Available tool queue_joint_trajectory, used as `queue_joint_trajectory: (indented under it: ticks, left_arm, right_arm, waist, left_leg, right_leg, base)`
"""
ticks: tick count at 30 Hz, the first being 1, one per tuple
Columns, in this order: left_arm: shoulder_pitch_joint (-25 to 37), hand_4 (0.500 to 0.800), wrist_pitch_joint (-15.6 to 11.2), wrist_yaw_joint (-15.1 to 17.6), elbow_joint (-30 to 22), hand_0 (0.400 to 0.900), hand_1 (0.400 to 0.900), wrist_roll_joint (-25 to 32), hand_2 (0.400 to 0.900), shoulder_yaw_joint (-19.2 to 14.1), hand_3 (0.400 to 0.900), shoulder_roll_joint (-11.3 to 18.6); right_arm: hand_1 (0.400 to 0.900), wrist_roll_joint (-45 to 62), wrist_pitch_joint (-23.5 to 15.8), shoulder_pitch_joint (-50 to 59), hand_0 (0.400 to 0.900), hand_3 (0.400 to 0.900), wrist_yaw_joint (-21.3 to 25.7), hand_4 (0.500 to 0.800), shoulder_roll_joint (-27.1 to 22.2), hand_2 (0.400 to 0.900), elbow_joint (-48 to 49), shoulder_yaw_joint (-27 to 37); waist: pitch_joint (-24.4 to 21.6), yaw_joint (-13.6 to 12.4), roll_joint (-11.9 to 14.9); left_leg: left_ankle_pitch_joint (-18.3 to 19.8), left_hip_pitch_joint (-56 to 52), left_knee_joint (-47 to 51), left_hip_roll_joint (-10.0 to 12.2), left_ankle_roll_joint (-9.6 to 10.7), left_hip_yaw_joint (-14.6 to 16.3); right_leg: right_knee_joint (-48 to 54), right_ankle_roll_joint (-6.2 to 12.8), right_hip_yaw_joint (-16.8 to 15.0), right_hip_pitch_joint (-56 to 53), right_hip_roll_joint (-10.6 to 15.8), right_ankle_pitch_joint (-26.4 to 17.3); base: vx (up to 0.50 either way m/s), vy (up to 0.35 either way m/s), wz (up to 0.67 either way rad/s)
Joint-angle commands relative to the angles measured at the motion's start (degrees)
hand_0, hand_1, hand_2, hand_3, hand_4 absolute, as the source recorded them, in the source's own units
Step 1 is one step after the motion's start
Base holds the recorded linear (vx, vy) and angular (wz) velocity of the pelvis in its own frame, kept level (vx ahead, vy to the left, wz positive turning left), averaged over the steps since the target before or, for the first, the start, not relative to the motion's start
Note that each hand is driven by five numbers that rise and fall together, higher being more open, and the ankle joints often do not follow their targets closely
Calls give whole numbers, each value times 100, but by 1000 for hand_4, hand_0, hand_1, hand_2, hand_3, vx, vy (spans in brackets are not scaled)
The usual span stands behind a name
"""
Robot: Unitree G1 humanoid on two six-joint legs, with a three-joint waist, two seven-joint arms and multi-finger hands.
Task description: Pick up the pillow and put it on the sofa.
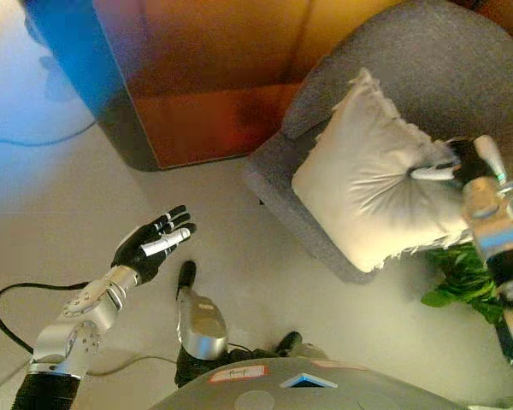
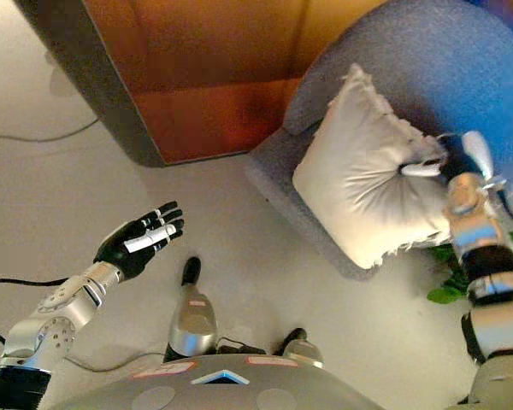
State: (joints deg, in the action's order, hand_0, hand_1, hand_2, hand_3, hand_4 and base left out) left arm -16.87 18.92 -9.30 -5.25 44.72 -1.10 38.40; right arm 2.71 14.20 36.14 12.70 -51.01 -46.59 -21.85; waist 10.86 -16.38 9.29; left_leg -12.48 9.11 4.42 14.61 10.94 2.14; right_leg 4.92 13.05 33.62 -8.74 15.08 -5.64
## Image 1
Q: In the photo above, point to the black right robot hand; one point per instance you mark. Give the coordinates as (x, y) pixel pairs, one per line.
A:
(474, 160)

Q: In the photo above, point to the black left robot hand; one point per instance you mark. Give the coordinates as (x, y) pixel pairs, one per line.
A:
(139, 252)

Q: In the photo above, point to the white fringed pillow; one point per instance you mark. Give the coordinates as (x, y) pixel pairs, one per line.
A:
(367, 183)

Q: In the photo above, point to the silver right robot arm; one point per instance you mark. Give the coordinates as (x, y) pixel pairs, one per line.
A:
(496, 230)

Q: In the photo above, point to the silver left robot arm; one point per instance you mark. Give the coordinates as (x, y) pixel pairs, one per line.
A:
(81, 316)

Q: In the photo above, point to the silver left robot leg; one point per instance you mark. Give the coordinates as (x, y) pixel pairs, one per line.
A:
(203, 324)

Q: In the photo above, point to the silver robot leg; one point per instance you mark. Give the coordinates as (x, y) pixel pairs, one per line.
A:
(299, 346)
(203, 324)

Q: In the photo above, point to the grey fabric armchair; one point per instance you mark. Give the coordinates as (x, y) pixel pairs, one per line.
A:
(432, 55)

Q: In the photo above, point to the green potted plant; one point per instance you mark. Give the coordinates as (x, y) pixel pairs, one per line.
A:
(466, 277)

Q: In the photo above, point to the wooden table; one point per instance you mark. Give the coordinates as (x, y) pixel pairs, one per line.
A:
(205, 85)

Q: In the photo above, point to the silver right robot leg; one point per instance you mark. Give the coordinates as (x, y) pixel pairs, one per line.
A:
(299, 346)

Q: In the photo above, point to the grey robot torso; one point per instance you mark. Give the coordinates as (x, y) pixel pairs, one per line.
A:
(303, 393)

